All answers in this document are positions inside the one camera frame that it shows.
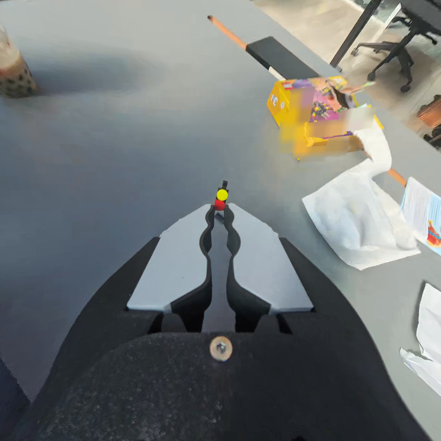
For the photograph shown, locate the black office chair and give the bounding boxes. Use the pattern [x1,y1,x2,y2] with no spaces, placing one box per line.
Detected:
[351,0,441,93]

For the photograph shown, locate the black lego bar coloured studs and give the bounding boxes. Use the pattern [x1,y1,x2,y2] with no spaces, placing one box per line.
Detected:
[214,180,230,221]

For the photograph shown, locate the grey desk black legs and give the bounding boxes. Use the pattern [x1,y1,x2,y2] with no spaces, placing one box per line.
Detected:
[329,0,402,68]

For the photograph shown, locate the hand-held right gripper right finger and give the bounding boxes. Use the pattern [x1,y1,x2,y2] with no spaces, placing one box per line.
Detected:
[223,203,315,333]

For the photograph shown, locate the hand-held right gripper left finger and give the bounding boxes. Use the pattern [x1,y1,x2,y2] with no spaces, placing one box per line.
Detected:
[127,203,214,332]

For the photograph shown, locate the yellow lego box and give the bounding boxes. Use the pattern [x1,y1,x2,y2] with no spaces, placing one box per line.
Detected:
[266,76,384,162]

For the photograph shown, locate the crumpled white paper bag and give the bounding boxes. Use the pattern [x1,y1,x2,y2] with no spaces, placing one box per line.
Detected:
[302,119,421,271]

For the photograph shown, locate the instruction booklet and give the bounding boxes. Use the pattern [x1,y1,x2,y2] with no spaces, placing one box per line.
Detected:
[401,177,441,256]

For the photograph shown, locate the flat white paper bag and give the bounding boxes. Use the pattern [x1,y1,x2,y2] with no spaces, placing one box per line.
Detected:
[399,283,441,397]

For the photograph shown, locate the patterned plastic drink cup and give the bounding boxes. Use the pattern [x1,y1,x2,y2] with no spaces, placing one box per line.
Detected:
[0,25,38,99]

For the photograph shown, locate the black desk inlay pad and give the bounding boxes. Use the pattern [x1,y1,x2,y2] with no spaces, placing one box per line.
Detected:
[246,36,320,81]

